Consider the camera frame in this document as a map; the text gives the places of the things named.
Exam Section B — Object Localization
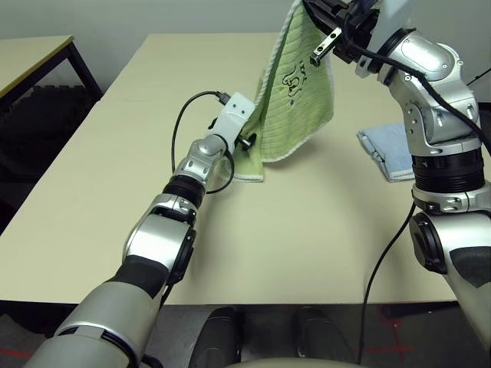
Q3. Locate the black foam floor mat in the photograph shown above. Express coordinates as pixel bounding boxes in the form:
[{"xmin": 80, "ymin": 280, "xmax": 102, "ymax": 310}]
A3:
[{"xmin": 0, "ymin": 84, "xmax": 101, "ymax": 181}]

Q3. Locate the dark grey robot right leg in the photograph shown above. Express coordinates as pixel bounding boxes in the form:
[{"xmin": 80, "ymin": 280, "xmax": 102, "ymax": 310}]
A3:
[{"xmin": 293, "ymin": 306, "xmax": 354, "ymax": 361}]

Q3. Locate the dark grey robot leg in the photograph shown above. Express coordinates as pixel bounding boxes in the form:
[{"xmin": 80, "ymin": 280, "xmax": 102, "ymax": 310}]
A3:
[
  {"xmin": 293, "ymin": 306, "xmax": 354, "ymax": 361},
  {"xmin": 195, "ymin": 306, "xmax": 246, "ymax": 361}
]

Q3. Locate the black left wrist camera cable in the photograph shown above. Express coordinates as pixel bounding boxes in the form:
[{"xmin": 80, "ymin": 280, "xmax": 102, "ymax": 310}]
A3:
[{"xmin": 171, "ymin": 90, "xmax": 236, "ymax": 195}]

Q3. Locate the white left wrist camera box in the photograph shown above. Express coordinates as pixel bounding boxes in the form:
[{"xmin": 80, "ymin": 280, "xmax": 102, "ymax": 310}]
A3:
[{"xmin": 209, "ymin": 91, "xmax": 257, "ymax": 149}]

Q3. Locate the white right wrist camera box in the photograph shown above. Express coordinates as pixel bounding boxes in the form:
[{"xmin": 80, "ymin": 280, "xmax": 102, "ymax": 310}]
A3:
[{"xmin": 374, "ymin": 0, "xmax": 417, "ymax": 49}]

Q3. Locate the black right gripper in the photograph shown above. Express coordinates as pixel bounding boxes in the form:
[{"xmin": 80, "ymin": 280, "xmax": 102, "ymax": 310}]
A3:
[{"xmin": 302, "ymin": 0, "xmax": 381, "ymax": 68}]

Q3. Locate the green terry towel white trim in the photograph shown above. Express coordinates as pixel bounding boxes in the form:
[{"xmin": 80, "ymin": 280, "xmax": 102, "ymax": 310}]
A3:
[{"xmin": 232, "ymin": 0, "xmax": 334, "ymax": 184}]

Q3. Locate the beige side table black frame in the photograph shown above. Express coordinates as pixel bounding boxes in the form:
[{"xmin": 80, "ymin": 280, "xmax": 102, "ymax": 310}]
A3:
[{"xmin": 0, "ymin": 35, "xmax": 104, "ymax": 116}]

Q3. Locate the dark grey robot left leg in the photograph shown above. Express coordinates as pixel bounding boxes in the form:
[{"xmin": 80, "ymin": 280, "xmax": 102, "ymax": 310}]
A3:
[{"xmin": 195, "ymin": 306, "xmax": 246, "ymax": 361}]

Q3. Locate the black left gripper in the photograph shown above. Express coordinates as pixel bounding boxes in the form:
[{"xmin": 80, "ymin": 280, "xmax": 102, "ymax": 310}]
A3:
[{"xmin": 236, "ymin": 132, "xmax": 258, "ymax": 150}]

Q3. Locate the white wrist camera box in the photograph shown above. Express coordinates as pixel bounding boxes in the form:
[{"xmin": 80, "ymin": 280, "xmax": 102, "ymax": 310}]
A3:
[
  {"xmin": 374, "ymin": 0, "xmax": 417, "ymax": 49},
  {"xmin": 209, "ymin": 91, "xmax": 257, "ymax": 149}
]

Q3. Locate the folded light blue towel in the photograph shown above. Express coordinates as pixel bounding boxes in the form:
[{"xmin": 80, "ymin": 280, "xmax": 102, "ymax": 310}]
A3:
[{"xmin": 356, "ymin": 122, "xmax": 417, "ymax": 184}]

